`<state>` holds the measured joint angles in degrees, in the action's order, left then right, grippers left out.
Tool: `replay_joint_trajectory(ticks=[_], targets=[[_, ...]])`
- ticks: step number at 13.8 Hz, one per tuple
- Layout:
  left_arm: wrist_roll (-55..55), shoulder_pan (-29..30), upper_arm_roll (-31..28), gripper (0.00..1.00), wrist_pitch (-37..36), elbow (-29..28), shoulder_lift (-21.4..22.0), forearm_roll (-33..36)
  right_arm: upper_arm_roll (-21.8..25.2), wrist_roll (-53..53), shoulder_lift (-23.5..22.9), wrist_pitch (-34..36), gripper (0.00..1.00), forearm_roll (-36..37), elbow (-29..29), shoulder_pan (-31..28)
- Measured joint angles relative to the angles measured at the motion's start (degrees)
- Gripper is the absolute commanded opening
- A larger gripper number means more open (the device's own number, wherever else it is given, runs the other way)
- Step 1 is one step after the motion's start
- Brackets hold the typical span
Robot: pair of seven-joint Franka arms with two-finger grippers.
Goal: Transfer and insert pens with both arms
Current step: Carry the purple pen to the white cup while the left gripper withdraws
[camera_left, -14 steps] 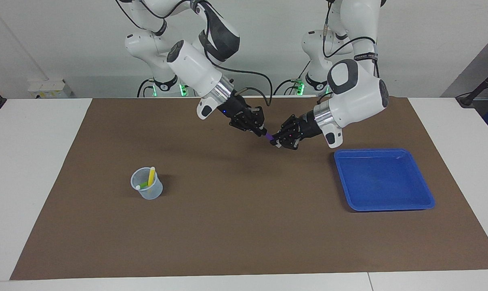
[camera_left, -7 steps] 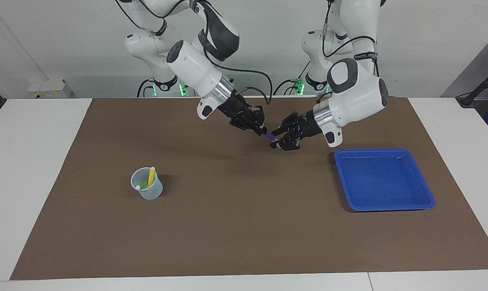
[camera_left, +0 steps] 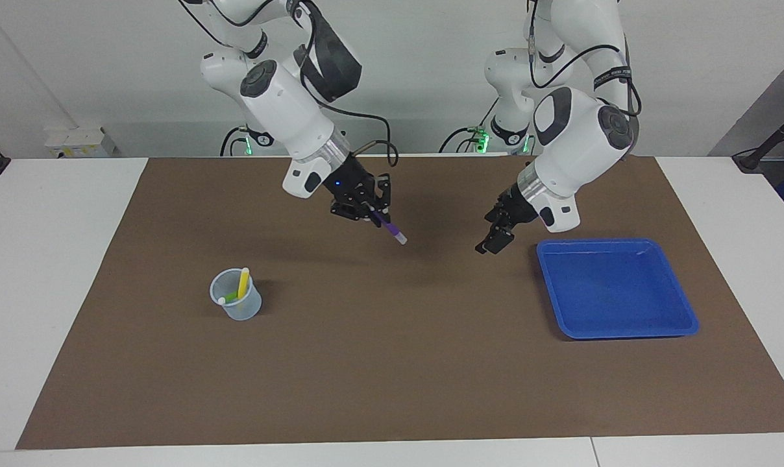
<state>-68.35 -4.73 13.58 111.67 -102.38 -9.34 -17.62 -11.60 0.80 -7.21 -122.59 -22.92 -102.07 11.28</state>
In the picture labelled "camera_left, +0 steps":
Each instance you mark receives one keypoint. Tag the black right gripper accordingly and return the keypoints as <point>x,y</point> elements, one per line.
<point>350,183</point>

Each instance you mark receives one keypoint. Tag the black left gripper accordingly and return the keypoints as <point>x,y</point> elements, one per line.
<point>515,209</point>

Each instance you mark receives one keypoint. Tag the purple highlighter pen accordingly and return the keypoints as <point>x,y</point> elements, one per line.
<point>390,227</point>

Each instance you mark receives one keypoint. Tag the yellow highlighter pen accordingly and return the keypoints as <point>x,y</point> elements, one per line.
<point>243,282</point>

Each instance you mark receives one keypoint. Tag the green highlighter pen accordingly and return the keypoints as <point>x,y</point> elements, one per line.
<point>230,298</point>

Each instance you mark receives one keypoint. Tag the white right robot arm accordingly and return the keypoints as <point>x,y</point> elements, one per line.
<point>288,110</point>

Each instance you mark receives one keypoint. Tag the blue plastic tray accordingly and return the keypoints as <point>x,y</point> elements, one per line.
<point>625,292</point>

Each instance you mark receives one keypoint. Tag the translucent plastic cup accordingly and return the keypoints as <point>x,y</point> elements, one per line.
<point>243,312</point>

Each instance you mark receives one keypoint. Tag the brown table mat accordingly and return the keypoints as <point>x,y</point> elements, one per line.
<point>392,389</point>

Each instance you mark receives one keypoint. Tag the white power strip box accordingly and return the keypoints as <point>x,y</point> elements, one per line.
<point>80,143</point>

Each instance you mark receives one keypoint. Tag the black stand pole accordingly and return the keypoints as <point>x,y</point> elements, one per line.
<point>771,141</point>

